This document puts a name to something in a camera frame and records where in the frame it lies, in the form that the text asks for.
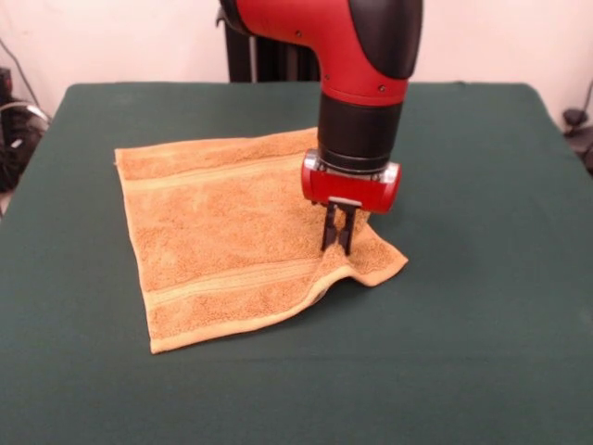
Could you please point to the grey wheeled stand base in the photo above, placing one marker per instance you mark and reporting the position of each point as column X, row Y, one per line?
column 576, row 118

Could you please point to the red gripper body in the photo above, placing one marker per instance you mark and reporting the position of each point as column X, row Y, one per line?
column 352, row 190

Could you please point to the yellow terry towel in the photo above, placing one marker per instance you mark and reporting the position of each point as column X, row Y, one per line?
column 222, row 241

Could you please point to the dark green table cloth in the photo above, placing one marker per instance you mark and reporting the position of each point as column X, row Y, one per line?
column 417, row 347

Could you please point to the black robot stand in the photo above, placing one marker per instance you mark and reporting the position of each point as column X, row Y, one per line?
column 264, row 60

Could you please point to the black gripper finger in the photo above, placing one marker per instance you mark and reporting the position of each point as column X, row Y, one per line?
column 330, row 227
column 349, row 229

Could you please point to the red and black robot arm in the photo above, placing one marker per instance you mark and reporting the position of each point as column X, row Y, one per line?
column 361, row 60

